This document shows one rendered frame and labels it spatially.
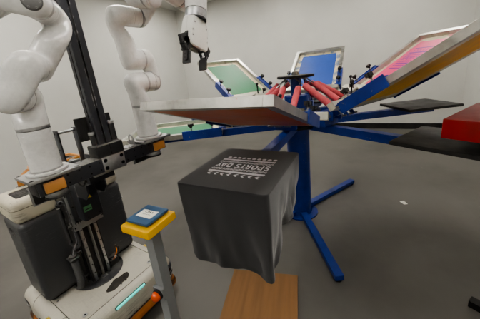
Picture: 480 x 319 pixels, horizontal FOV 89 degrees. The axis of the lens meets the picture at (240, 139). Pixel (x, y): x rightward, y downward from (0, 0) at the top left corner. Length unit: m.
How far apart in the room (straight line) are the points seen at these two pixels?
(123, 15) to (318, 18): 4.62
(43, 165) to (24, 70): 0.32
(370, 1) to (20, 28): 5.54
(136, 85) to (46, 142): 0.42
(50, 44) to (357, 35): 4.98
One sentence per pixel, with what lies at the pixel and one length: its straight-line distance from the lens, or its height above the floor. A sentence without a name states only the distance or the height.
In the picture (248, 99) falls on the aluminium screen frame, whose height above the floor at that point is 1.32.
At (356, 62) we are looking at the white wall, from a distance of 5.40.
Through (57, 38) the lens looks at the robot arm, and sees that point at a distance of 1.03.
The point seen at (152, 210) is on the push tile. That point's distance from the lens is 0.95.
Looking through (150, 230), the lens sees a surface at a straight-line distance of 0.88.
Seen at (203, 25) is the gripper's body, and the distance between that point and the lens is 0.94.
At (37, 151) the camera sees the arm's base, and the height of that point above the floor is 1.22.
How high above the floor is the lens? 1.41
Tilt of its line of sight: 16 degrees down
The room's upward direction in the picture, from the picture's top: 6 degrees counter-clockwise
